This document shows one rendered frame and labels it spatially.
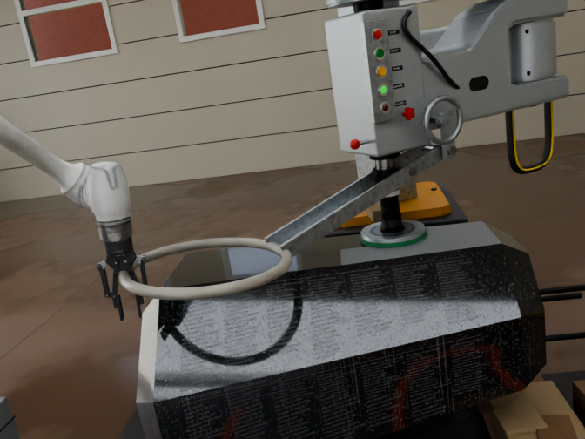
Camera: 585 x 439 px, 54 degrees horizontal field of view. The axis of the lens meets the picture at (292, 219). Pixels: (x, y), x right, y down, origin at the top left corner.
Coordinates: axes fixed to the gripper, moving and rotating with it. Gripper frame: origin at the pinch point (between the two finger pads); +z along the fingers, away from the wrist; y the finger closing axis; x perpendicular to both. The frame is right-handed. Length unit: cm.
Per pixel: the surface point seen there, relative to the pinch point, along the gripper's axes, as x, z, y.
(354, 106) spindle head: 12, -48, 74
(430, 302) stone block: -14, 8, 85
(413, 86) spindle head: 7, -52, 91
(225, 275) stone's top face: 14.2, 0.3, 28.5
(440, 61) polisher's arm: 11, -59, 102
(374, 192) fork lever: 8, -21, 78
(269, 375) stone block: -13.8, 22.0, 35.7
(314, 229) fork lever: 2, -14, 56
